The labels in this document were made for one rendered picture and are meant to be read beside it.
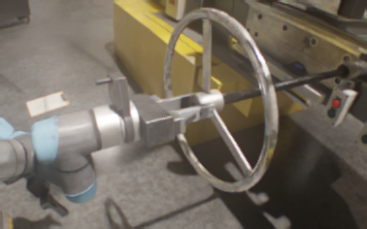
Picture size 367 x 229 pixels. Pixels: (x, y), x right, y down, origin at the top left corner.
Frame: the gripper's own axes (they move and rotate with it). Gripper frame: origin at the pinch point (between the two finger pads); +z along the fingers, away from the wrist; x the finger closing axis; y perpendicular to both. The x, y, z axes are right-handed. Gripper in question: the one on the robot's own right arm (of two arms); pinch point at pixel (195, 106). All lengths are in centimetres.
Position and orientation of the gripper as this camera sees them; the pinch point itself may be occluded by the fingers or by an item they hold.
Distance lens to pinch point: 52.3
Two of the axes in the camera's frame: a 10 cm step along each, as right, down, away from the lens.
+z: 8.8, -2.2, 4.3
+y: 0.2, 9.1, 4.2
